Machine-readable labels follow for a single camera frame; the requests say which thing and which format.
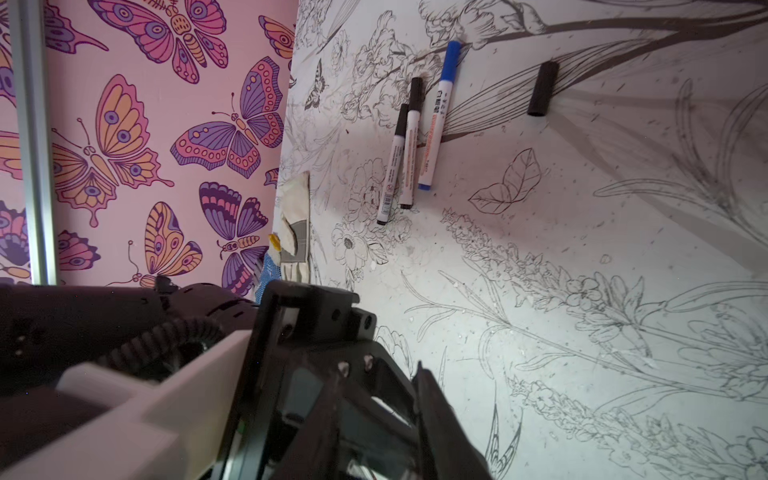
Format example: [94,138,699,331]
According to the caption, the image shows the blue knit glove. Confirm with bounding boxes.
[254,253,282,305]

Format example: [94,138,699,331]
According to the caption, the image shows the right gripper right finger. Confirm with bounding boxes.
[412,363,491,480]

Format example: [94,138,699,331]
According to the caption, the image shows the black pen cap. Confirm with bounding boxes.
[527,61,559,117]

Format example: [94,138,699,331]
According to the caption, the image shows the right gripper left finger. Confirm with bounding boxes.
[271,377,342,479]

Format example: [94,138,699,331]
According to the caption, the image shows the white marker pen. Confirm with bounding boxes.
[376,104,409,225]
[399,77,423,210]
[417,41,462,191]

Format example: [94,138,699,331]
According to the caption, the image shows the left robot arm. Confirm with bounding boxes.
[1,278,420,479]

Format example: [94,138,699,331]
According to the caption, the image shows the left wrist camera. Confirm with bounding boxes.
[1,330,250,479]

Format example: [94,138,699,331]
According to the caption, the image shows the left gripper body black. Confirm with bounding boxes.
[211,280,418,479]

